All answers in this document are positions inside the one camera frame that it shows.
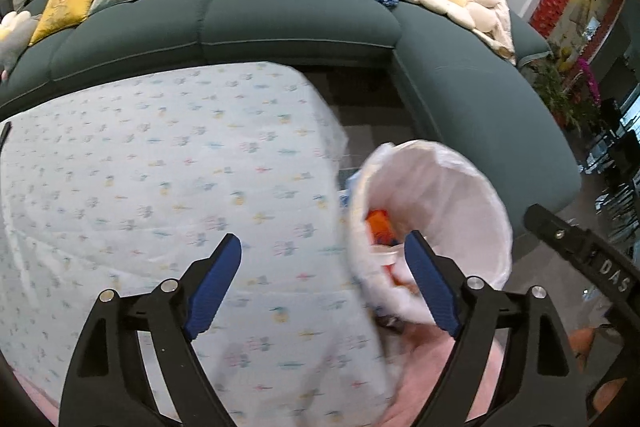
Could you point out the green potted plant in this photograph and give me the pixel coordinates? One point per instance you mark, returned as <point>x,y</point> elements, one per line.
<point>560,92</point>

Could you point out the pink orchid flowers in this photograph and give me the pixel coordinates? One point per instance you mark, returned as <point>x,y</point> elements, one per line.
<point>590,79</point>

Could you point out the white lined waste bin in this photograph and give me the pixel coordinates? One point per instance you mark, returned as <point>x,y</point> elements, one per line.
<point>440,187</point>

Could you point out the grey flower plush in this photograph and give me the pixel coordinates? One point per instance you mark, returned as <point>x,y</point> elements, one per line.
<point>12,39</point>

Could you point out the floral tablecloth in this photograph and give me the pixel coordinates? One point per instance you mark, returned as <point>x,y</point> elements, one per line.
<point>150,157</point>

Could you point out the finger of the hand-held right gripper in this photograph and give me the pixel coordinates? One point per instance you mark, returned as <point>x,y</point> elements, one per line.
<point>575,244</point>

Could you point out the dark green sofa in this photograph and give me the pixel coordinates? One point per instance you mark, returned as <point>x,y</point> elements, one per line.
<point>300,22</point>

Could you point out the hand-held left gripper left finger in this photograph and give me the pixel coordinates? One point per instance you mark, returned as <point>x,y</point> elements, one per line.
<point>215,287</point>

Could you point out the large orange printed plastic bag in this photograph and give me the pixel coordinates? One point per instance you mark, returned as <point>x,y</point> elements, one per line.
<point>381,227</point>

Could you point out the yellow embroidered pillow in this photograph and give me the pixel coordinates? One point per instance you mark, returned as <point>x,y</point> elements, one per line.
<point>70,2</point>

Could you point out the white paper cup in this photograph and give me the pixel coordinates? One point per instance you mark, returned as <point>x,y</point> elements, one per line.
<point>386,257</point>

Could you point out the glass side table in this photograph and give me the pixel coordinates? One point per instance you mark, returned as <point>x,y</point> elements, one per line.
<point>615,152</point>

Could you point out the person's pink clothing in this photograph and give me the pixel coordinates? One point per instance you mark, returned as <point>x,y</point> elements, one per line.
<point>435,377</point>

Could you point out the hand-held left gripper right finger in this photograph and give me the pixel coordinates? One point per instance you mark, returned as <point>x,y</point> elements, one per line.
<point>432,287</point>

